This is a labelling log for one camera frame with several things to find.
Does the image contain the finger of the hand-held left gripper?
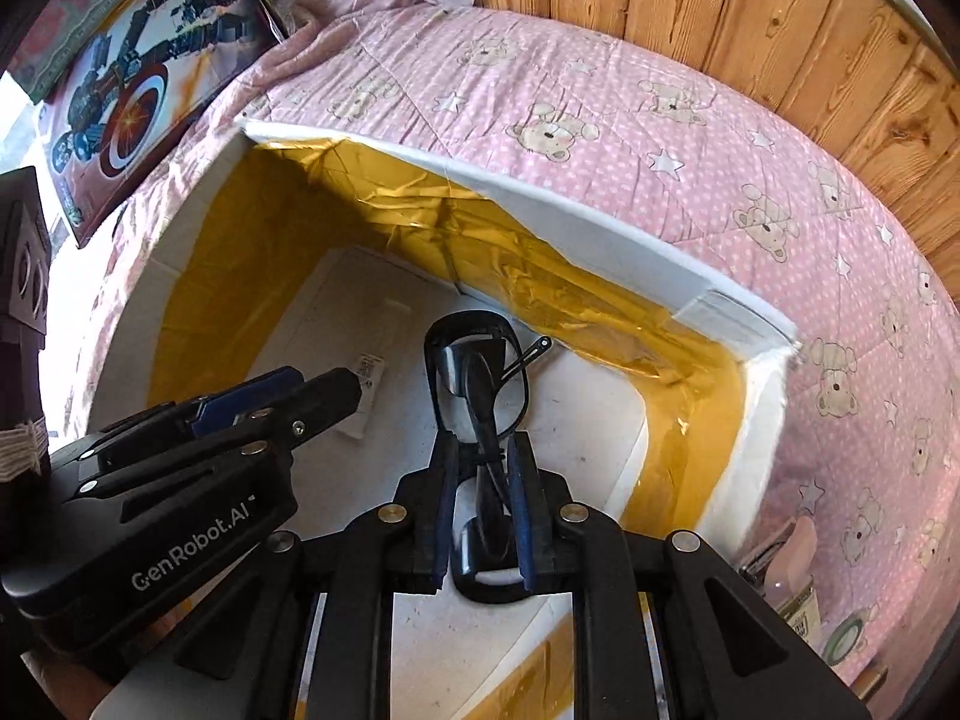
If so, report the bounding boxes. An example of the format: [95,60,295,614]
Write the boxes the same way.
[81,364,307,470]
[64,366,370,505]

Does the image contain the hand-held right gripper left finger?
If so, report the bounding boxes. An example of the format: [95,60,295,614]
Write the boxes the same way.
[172,435,460,720]

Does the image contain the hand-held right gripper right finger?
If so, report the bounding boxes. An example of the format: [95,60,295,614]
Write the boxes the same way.
[508,435,875,720]

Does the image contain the black eyeglasses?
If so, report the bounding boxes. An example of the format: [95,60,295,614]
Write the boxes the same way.
[424,311,556,605]

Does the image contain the white box with yellow tape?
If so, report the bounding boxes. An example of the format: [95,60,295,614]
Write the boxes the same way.
[86,116,803,720]

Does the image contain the cream tissue pack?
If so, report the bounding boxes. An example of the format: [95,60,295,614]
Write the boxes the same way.
[778,586,824,640]

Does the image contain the clear tape roll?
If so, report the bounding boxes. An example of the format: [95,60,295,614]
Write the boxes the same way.
[820,604,880,670]

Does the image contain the twine bundle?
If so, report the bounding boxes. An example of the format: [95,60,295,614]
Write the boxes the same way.
[0,416,50,481]

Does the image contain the pink stapler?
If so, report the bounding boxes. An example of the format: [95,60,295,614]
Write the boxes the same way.
[739,516,820,593]

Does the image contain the robot picture toy box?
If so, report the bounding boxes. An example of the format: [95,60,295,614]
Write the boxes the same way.
[45,0,290,248]

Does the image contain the pink bear print blanket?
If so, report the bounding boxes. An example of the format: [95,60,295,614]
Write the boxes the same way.
[45,0,960,691]

